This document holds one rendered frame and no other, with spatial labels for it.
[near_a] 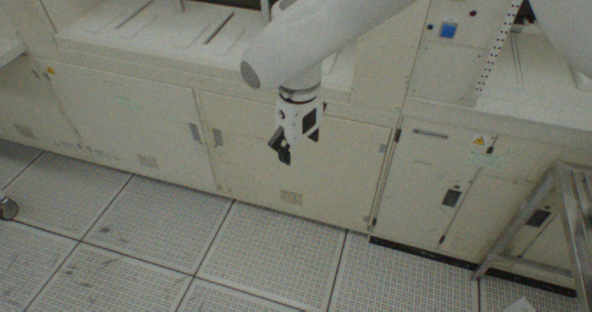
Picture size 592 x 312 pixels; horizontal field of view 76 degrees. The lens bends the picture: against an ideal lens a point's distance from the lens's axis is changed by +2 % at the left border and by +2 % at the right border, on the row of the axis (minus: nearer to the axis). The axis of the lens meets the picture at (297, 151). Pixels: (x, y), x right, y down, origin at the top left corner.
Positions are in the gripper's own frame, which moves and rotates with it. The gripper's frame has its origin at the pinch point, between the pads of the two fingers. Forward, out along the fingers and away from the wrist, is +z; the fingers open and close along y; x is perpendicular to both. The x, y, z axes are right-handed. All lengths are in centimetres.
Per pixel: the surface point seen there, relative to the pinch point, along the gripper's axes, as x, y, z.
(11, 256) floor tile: 118, -67, 100
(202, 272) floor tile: 46, -14, 101
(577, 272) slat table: -59, 31, 26
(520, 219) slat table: -46, 63, 53
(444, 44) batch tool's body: -7, 52, -4
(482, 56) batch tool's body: -16, 56, -2
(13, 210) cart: 139, -56, 96
